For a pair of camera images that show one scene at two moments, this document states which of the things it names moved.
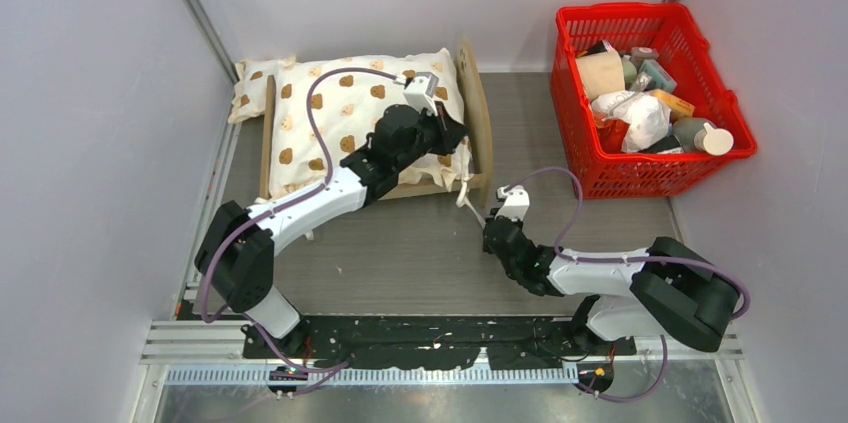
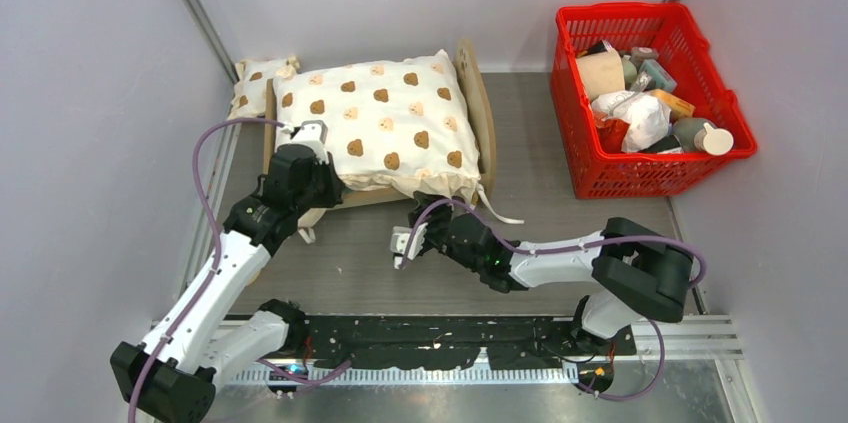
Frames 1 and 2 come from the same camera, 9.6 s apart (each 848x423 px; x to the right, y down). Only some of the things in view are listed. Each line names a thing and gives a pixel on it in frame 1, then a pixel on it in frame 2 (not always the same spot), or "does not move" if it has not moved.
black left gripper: x=448 y=131 → x=336 y=187
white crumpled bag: x=648 y=118 does not move
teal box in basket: x=660 y=78 does not move
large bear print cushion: x=346 y=105 does not move
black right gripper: x=487 y=247 → x=444 y=213
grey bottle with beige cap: x=697 y=133 does not move
